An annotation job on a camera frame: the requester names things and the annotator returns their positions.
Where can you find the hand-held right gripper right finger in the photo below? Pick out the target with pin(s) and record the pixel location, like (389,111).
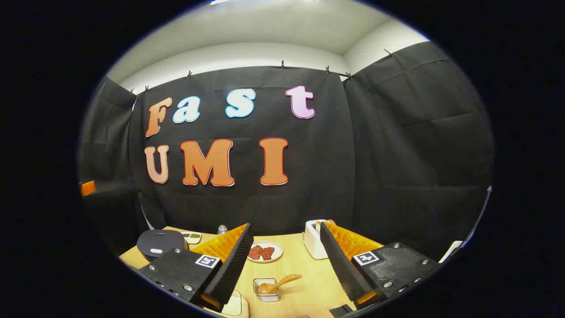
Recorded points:
(342,269)

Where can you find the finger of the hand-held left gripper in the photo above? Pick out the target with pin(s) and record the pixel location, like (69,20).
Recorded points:
(88,188)

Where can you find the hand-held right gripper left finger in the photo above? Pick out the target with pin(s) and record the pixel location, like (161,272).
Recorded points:
(234,269)

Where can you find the wooden spoon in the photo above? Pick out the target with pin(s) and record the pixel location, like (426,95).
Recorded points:
(287,279)

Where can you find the black and gold rice cooker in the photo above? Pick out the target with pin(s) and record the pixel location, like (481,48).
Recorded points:
(159,240)

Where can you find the red meat piece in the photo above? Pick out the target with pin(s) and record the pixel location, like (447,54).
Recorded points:
(267,253)
(255,251)

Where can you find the white toaster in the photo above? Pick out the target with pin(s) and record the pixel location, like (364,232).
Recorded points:
(312,243)

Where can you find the clear plastic bottle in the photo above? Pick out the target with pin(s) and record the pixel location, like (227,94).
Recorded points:
(222,229)

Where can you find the white plate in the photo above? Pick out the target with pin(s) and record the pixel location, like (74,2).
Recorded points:
(277,251)

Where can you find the small white divided dish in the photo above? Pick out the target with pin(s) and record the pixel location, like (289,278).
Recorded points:
(194,241)

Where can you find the black backdrop cloth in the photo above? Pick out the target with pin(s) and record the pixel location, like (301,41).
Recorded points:
(335,176)

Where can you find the white panel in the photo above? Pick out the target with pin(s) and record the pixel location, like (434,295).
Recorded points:
(451,250)

